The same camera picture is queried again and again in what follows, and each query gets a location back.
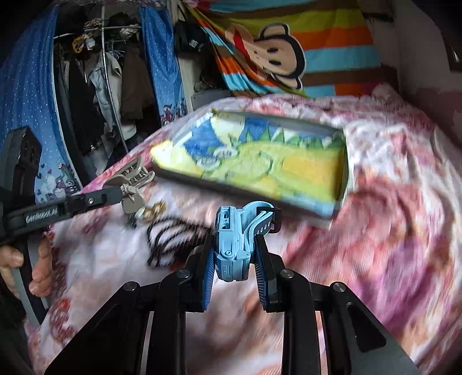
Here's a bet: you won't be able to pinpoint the black bead necklace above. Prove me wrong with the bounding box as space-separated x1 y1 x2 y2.
146 215 212 268

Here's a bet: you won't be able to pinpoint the blue wrist watch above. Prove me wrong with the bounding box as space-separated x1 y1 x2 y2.
213 201 281 282

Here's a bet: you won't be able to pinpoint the grey hair claw clip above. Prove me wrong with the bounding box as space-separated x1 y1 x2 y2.
103 156 155 215

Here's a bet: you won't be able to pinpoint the person's left hand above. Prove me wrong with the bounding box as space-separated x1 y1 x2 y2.
0 236 53 298

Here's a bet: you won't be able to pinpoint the blue dotted wardrobe curtain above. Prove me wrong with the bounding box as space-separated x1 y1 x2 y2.
1 5 81 203

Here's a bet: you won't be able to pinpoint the hanging clothes in wardrobe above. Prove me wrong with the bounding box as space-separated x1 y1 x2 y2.
53 2 161 185

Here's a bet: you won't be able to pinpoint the grey tray with dinosaur towel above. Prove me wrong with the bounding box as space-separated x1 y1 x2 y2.
150 109 354 221

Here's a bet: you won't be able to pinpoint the striped monkey blanket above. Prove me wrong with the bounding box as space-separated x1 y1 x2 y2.
185 1 385 98

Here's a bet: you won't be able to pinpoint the grey gripper trigger handle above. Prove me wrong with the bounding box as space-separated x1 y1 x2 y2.
12 234 50 327

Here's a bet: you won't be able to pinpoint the gold chain jewelry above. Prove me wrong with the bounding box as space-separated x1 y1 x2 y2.
134 200 167 222

